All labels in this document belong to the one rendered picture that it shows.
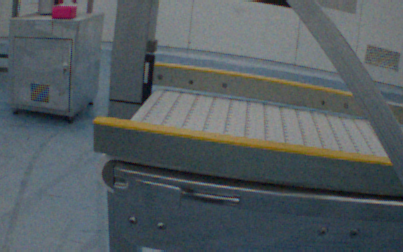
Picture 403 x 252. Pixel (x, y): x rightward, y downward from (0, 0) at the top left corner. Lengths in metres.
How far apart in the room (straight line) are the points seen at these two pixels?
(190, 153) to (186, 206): 0.06
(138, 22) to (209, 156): 0.34
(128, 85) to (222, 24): 4.80
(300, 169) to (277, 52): 5.13
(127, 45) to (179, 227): 0.34
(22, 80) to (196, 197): 2.77
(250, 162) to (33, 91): 2.78
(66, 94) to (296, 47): 3.38
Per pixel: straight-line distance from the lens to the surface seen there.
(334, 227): 0.46
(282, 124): 0.59
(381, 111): 0.36
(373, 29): 5.73
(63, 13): 2.92
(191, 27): 5.53
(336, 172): 0.42
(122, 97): 0.72
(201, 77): 0.67
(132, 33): 0.69
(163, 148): 0.42
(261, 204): 0.43
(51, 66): 3.00
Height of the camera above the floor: 1.10
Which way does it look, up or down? 20 degrees down
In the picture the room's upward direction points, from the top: 7 degrees clockwise
